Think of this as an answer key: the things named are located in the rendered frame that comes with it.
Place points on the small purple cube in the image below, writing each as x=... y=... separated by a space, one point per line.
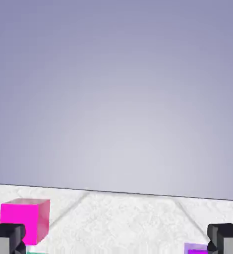
x=195 y=249

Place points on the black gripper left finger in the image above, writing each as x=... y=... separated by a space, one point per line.
x=8 y=237

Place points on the small green cube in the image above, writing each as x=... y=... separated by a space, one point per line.
x=36 y=253

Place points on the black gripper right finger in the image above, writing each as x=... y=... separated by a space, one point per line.
x=226 y=237

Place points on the small magenta cube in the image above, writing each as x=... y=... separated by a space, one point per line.
x=29 y=214

